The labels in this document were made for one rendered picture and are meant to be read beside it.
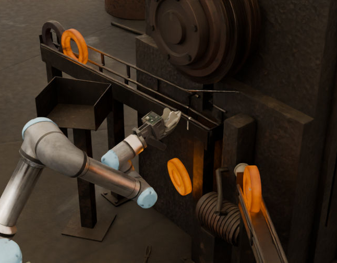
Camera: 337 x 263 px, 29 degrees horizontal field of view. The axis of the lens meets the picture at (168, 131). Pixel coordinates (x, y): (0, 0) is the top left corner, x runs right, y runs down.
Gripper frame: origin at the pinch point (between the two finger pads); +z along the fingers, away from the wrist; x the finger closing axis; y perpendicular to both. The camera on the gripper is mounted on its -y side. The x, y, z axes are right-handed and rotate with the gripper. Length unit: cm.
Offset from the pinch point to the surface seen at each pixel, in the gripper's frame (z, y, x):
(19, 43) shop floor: 34, -90, 258
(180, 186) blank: -10.2, -31.6, -1.5
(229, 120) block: 7.3, 3.2, -21.9
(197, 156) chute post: -1.0, -18.4, -6.7
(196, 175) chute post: -3.8, -26.9, -6.4
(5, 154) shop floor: -41, -65, 126
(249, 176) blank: -9.0, 5.3, -48.0
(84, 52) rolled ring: 7, -8, 80
